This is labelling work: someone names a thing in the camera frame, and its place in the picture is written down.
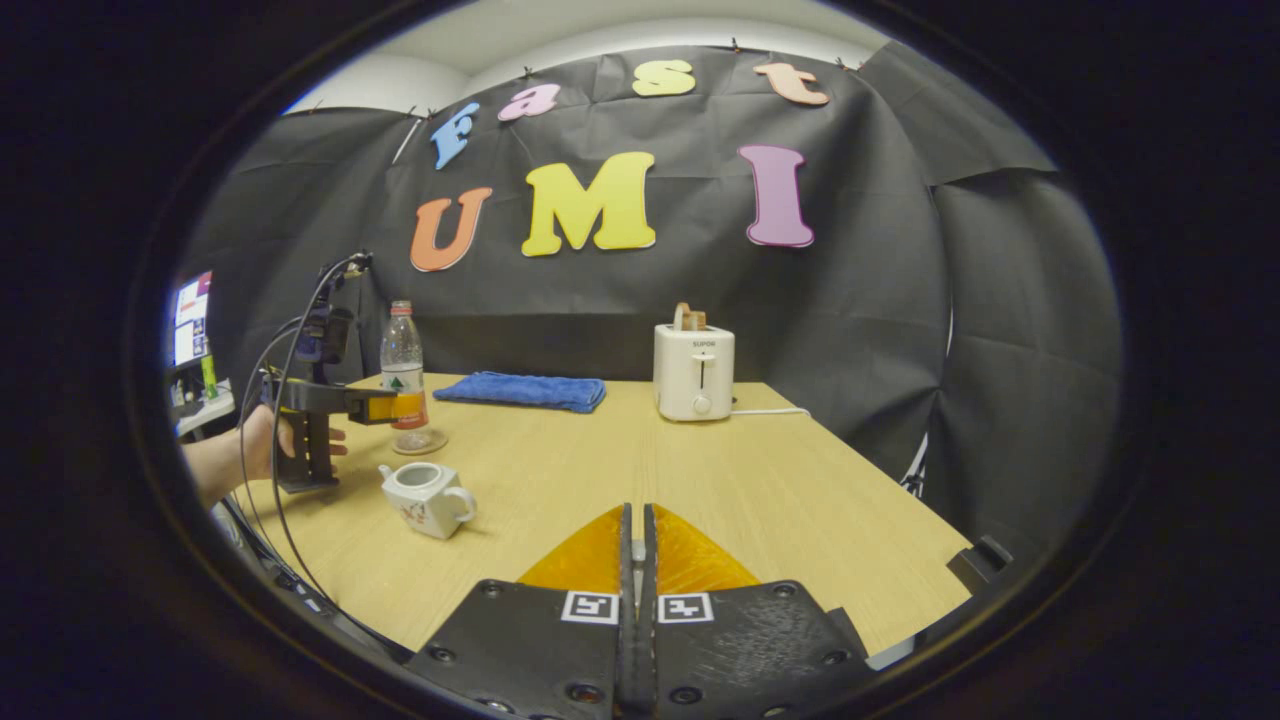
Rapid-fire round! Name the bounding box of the computer monitor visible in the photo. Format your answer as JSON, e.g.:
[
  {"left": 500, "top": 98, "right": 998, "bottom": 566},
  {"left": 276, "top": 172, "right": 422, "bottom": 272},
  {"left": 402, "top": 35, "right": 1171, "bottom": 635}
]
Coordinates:
[{"left": 170, "top": 271, "right": 214, "bottom": 367}]

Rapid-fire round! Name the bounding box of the white side table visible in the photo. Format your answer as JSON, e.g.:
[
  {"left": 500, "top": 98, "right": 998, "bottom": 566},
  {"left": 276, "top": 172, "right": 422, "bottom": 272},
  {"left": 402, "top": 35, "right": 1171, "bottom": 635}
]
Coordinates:
[{"left": 173, "top": 384, "right": 237, "bottom": 437}]

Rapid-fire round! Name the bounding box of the clear plastic water bottle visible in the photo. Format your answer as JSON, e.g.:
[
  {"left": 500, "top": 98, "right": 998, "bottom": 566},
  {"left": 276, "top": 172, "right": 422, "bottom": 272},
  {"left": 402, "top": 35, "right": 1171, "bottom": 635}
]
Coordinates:
[{"left": 379, "top": 299, "right": 432, "bottom": 453}]

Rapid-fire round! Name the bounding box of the blue folded towel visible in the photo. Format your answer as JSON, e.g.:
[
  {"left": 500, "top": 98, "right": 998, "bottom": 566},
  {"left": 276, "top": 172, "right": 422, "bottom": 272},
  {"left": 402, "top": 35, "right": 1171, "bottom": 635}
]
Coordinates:
[{"left": 432, "top": 371, "right": 608, "bottom": 415}]

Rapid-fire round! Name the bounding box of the black backdrop cloth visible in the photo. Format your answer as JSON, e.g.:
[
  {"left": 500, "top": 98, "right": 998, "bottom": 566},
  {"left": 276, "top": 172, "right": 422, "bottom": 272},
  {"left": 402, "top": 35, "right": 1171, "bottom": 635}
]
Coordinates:
[{"left": 185, "top": 40, "right": 1126, "bottom": 561}]

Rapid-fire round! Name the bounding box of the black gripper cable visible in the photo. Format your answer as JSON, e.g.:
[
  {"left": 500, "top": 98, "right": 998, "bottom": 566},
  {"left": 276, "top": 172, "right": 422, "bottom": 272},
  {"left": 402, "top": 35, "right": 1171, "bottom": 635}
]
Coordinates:
[{"left": 236, "top": 252, "right": 413, "bottom": 663}]

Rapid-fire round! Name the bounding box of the white toaster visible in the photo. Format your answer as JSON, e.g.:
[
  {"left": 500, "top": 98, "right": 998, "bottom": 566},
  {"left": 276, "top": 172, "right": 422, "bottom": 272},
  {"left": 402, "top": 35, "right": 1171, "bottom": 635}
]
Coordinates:
[{"left": 652, "top": 321, "right": 737, "bottom": 423}]

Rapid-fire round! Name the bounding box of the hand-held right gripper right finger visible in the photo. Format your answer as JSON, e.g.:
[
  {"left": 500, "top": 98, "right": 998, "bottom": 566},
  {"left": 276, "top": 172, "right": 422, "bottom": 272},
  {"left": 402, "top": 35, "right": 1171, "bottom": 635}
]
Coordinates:
[{"left": 643, "top": 503, "right": 883, "bottom": 720}]

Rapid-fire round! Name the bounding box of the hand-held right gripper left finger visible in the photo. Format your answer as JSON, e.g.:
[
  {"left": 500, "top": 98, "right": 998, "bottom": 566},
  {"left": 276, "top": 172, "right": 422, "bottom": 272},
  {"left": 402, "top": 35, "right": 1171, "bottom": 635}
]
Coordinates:
[{"left": 405, "top": 503, "right": 637, "bottom": 720}]

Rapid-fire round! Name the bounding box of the white porcelain teacup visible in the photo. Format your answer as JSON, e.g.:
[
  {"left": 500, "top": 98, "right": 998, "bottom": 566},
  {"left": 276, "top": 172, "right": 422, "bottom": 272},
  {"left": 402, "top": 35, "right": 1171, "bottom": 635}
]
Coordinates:
[{"left": 377, "top": 461, "right": 479, "bottom": 542}]

